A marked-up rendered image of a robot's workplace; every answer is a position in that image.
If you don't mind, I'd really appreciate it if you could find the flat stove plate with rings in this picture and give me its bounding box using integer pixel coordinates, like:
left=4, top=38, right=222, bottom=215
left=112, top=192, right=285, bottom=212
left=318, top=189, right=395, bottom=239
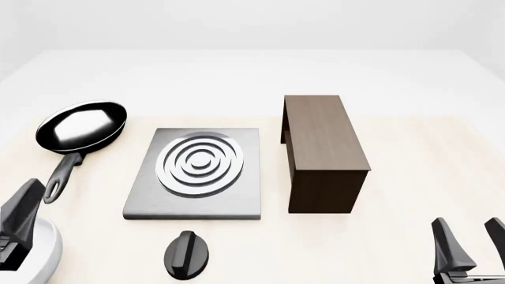
left=122, top=127, right=263, bottom=222

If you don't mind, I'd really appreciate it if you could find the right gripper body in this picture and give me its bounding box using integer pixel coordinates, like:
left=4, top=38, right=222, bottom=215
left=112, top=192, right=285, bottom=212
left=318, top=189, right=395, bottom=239
left=432, top=267, right=505, bottom=284

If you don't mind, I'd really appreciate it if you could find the dark brown wooden shelf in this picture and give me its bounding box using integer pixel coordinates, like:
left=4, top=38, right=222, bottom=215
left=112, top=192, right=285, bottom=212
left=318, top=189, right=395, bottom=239
left=280, top=94, right=372, bottom=215

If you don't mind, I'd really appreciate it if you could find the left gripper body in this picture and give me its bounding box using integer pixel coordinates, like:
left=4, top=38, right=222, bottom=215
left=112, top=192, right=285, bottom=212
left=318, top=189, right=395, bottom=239
left=0, top=234, right=32, bottom=272

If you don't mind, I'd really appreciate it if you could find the round black stove knob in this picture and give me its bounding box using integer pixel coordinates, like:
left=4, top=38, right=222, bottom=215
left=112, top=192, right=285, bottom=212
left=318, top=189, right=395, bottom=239
left=163, top=230, right=211, bottom=281

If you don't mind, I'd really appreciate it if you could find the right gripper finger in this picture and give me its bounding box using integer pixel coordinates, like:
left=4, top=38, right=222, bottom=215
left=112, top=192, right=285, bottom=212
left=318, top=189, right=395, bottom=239
left=484, top=216, right=505, bottom=263
left=430, top=216, right=477, bottom=278

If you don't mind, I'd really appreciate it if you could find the black frying pan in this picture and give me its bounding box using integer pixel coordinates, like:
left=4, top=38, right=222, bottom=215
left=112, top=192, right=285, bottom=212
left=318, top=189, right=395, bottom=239
left=35, top=99, right=129, bottom=205

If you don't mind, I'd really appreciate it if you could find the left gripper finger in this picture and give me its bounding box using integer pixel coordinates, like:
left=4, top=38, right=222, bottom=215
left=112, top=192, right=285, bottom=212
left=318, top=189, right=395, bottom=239
left=0, top=177, right=46, bottom=252

